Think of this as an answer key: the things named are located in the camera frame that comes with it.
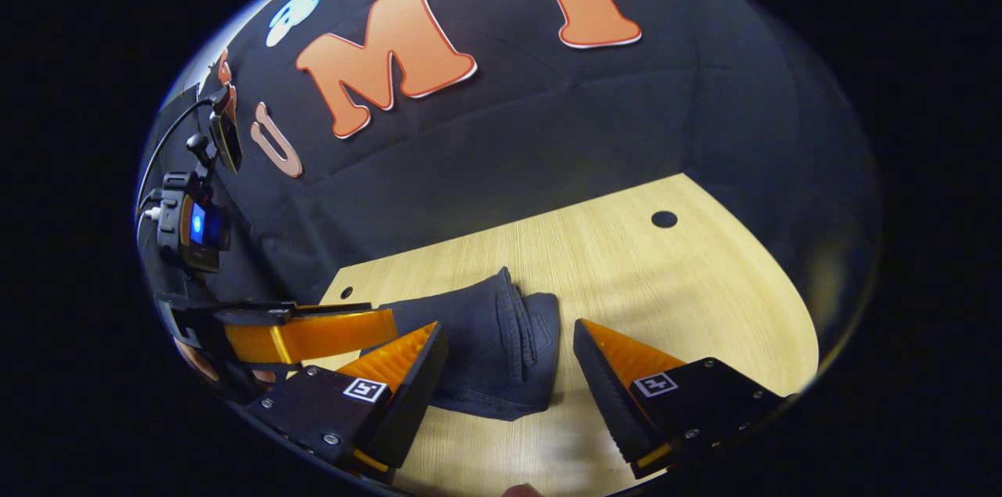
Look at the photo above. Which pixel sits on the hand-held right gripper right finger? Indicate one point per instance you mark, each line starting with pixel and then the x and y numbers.
pixel 607 403

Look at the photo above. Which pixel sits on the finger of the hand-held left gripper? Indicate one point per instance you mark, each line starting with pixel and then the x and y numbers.
pixel 313 334
pixel 200 364

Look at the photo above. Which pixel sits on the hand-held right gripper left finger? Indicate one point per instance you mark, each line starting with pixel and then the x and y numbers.
pixel 411 403

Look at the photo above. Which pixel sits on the dark denim jeans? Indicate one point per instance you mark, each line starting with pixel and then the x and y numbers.
pixel 493 348

